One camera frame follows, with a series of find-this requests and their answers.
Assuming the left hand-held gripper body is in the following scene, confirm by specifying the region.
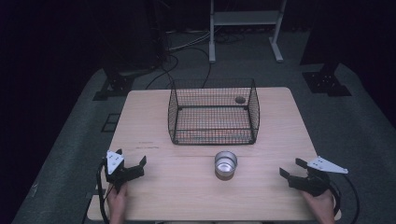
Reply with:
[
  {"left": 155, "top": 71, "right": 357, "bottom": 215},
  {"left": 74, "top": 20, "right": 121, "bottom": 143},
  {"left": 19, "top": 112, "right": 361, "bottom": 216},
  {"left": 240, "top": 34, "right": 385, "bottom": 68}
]
[{"left": 104, "top": 149, "right": 140, "bottom": 193}]

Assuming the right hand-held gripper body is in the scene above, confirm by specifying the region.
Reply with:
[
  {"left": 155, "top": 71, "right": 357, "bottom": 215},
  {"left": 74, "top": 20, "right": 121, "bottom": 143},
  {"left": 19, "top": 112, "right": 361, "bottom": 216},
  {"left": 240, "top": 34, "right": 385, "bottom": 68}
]
[{"left": 288, "top": 156, "right": 349, "bottom": 198}]

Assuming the silver metal cup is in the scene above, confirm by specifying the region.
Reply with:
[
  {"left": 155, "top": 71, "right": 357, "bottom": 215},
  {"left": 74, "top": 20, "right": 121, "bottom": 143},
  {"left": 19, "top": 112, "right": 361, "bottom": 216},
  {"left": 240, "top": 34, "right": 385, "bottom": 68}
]
[{"left": 214, "top": 150, "right": 239, "bottom": 181}]

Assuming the black wire mesh basket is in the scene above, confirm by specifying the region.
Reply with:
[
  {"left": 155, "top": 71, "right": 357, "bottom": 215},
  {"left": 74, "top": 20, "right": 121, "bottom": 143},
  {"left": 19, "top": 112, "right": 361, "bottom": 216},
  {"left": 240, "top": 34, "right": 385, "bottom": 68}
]
[{"left": 167, "top": 77, "right": 262, "bottom": 147}]

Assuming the person's right hand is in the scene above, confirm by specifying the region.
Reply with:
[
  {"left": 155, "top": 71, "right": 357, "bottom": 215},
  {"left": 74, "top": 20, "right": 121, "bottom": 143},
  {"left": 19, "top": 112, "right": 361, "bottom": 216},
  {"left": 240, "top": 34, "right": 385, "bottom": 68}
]
[{"left": 300, "top": 188, "right": 336, "bottom": 218}]

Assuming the person's left hand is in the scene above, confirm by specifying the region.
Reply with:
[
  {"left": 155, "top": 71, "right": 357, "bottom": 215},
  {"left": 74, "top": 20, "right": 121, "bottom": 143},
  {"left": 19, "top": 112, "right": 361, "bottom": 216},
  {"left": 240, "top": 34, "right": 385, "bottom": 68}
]
[{"left": 106, "top": 182, "right": 129, "bottom": 217}]

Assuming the black stand base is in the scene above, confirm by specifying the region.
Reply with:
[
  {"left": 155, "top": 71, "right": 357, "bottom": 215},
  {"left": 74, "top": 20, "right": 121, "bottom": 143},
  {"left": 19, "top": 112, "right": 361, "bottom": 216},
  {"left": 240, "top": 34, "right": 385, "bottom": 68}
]
[
  {"left": 301, "top": 61, "right": 353, "bottom": 98},
  {"left": 92, "top": 66, "right": 158, "bottom": 102}
]

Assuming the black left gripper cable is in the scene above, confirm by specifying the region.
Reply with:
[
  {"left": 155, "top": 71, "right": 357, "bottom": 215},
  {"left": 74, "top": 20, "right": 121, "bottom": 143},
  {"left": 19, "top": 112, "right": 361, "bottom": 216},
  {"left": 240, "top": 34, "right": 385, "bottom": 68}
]
[{"left": 96, "top": 158, "right": 110, "bottom": 224}]

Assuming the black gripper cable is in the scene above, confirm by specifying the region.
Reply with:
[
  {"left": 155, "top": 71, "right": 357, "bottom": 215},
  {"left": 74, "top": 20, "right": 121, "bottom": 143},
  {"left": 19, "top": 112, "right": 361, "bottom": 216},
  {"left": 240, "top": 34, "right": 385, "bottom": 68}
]
[
  {"left": 329, "top": 173, "right": 361, "bottom": 224},
  {"left": 96, "top": 158, "right": 110, "bottom": 224}
]

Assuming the black rectangular floor frame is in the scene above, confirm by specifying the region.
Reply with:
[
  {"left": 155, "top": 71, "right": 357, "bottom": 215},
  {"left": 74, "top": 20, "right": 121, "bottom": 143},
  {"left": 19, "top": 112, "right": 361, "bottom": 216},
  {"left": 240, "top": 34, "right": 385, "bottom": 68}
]
[{"left": 100, "top": 113, "right": 121, "bottom": 133}]

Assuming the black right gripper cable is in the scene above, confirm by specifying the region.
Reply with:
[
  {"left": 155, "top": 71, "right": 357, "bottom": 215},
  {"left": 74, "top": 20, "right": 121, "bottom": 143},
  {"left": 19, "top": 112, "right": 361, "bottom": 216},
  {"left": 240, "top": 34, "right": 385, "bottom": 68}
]
[{"left": 329, "top": 173, "right": 361, "bottom": 224}]

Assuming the black floor cable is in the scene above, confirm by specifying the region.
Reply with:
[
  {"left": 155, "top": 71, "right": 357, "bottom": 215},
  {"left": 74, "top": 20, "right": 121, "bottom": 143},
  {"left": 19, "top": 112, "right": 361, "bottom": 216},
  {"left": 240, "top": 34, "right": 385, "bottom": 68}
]
[{"left": 144, "top": 46, "right": 213, "bottom": 91}]

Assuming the light grey floor cable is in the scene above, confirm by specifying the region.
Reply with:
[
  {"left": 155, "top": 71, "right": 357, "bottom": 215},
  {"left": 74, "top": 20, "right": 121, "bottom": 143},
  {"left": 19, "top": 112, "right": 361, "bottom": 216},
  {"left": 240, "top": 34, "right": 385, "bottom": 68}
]
[{"left": 167, "top": 29, "right": 213, "bottom": 52}]

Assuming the white metal desk frame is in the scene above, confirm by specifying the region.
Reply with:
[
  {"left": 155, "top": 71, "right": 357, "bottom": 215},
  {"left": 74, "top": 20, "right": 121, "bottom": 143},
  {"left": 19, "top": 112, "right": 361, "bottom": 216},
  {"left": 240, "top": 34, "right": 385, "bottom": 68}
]
[{"left": 208, "top": 0, "right": 289, "bottom": 64}]

